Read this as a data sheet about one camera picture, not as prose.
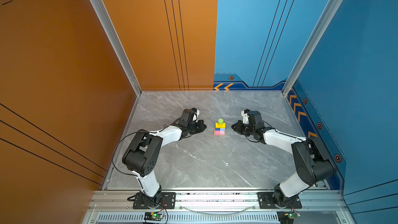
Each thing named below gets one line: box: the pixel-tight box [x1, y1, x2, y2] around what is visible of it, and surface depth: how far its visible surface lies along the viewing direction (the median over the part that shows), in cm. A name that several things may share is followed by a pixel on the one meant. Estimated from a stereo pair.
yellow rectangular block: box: [215, 122, 226, 129], surface depth 93 cm
